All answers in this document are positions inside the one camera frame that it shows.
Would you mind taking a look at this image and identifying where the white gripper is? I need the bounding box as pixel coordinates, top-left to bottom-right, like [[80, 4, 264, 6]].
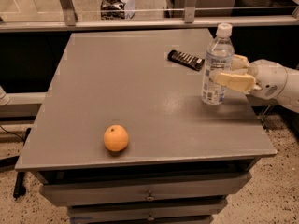
[[214, 54, 287, 100]]

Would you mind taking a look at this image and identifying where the clear plastic water bottle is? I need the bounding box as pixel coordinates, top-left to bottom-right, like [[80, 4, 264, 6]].
[[202, 23, 235, 105]]

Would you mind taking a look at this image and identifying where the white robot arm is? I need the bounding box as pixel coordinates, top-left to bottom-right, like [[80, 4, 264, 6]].
[[211, 55, 299, 113]]

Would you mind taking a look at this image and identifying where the black snack bar wrapper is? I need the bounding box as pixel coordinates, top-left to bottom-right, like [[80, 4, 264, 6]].
[[167, 49, 205, 71]]

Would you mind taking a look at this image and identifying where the grey drawer cabinet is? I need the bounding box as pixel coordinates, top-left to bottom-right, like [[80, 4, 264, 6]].
[[16, 29, 275, 210]]

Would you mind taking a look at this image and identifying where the orange fruit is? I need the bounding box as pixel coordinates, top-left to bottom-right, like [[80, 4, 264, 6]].
[[104, 125, 129, 152]]

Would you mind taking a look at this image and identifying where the lower grey drawer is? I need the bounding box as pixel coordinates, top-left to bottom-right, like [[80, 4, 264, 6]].
[[68, 200, 227, 224]]

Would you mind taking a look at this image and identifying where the grey drawer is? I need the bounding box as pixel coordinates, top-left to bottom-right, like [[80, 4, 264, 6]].
[[40, 172, 251, 206], [68, 200, 227, 224]]

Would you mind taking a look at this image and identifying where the upper grey drawer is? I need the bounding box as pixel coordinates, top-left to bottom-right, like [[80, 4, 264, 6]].
[[40, 172, 251, 206]]

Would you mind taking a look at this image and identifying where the black floor stand leg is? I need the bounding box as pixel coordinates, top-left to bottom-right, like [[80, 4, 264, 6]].
[[13, 128, 31, 200]]

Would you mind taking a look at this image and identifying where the horizontal metal rail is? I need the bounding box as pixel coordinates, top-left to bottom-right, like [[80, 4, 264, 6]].
[[0, 15, 299, 33]]

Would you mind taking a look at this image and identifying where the right metal railing post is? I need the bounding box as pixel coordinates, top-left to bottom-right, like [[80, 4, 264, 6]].
[[184, 0, 197, 23]]

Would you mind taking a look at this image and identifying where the metal railing post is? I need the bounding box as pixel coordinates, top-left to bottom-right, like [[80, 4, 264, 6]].
[[184, 0, 197, 23], [59, 0, 78, 26]]

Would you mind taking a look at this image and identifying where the left metal railing post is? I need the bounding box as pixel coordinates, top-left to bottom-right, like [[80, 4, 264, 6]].
[[59, 0, 78, 26]]

